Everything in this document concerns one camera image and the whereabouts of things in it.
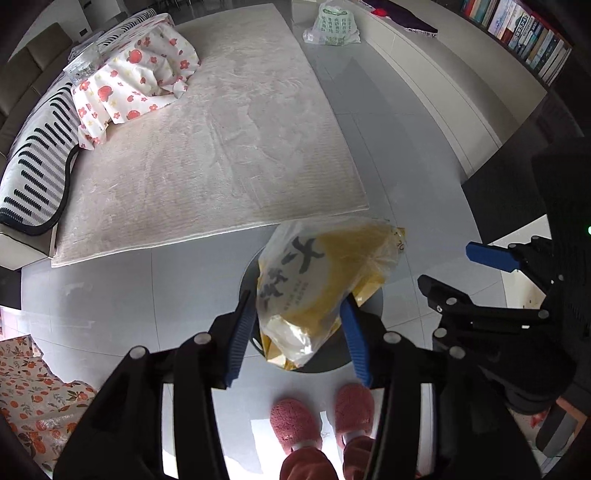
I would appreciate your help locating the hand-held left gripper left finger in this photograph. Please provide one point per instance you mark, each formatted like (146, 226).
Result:
(240, 334)

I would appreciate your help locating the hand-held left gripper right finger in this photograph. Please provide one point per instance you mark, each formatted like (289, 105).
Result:
(355, 341)

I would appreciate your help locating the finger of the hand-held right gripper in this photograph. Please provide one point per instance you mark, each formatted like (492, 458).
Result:
(461, 309)
(489, 256)

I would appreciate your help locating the round trash can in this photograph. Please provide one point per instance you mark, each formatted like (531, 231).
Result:
(371, 302)

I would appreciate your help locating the yellow and white plastic bag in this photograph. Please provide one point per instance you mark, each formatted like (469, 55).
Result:
(314, 286)

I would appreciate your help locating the pink fuzzy slipper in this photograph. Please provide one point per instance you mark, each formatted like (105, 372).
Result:
(354, 410)
(295, 424)

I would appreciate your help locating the person's left leg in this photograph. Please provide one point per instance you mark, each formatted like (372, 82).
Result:
(307, 464)

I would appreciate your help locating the white low cabinet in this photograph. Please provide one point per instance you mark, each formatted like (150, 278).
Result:
(461, 83)

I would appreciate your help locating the beige rug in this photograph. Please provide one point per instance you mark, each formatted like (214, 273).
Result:
(207, 138)

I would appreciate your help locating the orange fruit print table cloth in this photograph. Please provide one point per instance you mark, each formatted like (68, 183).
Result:
(37, 397)

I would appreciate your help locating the row of books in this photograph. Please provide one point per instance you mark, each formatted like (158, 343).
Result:
(521, 27)

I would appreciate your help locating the dark purple cloth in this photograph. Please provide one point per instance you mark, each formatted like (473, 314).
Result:
(406, 16)

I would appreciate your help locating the green print plastic bag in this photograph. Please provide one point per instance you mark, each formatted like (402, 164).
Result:
(334, 25)

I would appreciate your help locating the red floral table cloth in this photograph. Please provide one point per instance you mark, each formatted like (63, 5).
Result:
(129, 78)

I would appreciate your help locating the clear plastic container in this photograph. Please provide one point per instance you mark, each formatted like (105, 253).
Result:
(83, 62)

